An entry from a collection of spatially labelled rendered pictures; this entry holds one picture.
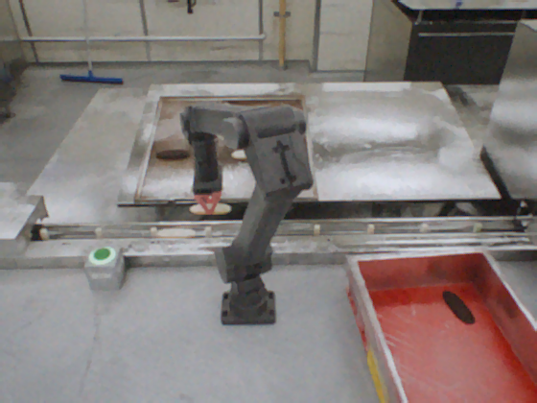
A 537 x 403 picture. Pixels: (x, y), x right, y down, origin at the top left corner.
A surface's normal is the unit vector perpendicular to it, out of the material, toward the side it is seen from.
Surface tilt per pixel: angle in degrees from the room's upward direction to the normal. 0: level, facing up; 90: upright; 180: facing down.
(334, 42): 90
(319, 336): 0
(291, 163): 52
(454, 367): 0
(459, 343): 0
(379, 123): 10
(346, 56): 90
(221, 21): 90
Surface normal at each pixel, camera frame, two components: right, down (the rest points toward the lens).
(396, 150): 0.00, -0.70
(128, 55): 0.03, 0.58
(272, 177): 0.32, -0.09
